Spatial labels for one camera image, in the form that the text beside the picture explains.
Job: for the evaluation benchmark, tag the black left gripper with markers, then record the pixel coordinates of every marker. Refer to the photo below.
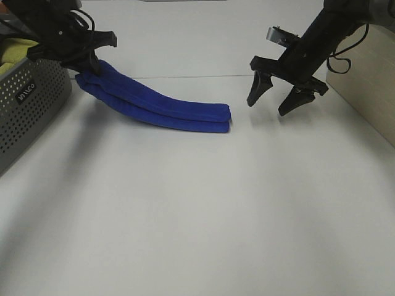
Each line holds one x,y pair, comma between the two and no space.
66,38

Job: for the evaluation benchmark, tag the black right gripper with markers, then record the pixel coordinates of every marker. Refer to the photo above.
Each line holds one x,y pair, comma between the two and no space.
294,66

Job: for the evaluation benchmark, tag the blue towel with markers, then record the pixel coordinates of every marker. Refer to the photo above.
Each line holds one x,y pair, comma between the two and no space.
139,102

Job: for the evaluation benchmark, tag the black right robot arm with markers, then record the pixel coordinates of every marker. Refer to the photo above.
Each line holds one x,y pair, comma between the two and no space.
339,19

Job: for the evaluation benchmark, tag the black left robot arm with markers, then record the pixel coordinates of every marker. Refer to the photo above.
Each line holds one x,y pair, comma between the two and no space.
20,8

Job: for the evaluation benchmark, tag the grey perforated basket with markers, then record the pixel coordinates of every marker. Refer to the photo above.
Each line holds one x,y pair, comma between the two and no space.
32,94

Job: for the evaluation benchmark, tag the yellow-green towel in basket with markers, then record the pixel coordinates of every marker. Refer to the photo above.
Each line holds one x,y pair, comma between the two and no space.
13,50

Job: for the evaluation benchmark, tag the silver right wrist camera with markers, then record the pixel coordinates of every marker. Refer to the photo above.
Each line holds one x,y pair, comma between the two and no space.
281,37

